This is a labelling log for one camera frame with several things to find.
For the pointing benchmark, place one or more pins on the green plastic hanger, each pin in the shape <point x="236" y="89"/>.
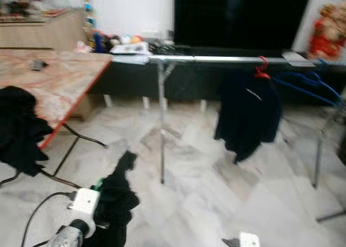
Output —
<point x="98" y="184"/>

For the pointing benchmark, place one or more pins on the plain black garment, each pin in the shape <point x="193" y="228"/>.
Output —
<point x="21" y="128"/>

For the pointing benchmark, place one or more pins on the stack of white papers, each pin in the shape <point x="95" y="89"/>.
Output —
<point x="132" y="51"/>

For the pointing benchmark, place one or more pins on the white wall socket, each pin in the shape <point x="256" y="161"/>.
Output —
<point x="151" y="34"/>

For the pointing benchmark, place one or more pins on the red plastic hanger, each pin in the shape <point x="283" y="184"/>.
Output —
<point x="262" y="69"/>

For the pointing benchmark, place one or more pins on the black folding chair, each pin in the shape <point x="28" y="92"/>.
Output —
<point x="332" y="214"/>

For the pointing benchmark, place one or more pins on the silver metal clothes rack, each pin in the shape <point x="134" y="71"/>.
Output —
<point x="221" y="58"/>

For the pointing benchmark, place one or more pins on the red laughing buddha statue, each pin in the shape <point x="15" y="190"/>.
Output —
<point x="327" y="33"/>

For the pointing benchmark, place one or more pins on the blue trophy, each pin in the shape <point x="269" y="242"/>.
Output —
<point x="88" y="10"/>

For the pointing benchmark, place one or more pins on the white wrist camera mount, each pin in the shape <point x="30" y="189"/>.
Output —
<point x="248" y="239"/>
<point x="85" y="201"/>

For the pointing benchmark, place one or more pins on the light wooden cabinet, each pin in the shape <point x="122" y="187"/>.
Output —
<point x="43" y="31"/>

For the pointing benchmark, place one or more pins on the black remote control caddy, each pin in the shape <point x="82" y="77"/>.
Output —
<point x="162" y="44"/>

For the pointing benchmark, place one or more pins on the dark brown sofa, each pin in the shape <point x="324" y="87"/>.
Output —
<point x="341" y="149"/>

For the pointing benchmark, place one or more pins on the white paper sheet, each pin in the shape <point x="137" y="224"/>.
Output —
<point x="297" y="58"/>

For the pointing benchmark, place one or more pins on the blue plastic hanger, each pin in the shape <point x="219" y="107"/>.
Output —
<point x="308" y="85"/>

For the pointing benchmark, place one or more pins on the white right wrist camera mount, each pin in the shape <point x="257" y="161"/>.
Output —
<point x="248" y="239"/>

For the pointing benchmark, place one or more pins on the small black phone stand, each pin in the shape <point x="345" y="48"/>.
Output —
<point x="38" y="65"/>

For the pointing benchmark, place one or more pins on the white round toy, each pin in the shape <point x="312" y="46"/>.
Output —
<point x="125" y="39"/>

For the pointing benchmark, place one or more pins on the black flat television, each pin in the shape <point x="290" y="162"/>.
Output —
<point x="238" y="17"/>

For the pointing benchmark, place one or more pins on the black round toy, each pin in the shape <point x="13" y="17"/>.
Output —
<point x="113" y="41"/>

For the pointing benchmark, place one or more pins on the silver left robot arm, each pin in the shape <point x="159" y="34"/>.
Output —
<point x="70" y="237"/>

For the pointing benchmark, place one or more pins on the black tv console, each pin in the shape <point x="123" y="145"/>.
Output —
<point x="194" y="79"/>

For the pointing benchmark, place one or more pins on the navy blue shirt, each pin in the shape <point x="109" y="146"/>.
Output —
<point x="246" y="114"/>

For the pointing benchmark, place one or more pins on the black fonemax t-shirt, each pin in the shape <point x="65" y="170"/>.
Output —
<point x="113" y="204"/>

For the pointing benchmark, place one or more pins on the pink marble folding table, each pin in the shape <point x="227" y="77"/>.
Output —
<point x="54" y="74"/>

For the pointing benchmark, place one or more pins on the orange ball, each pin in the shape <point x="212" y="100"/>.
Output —
<point x="136" y="39"/>

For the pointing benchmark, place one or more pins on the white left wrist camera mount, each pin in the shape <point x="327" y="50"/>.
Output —
<point x="85" y="201"/>

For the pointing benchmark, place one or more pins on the gold figurine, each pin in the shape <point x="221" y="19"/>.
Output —
<point x="91" y="39"/>

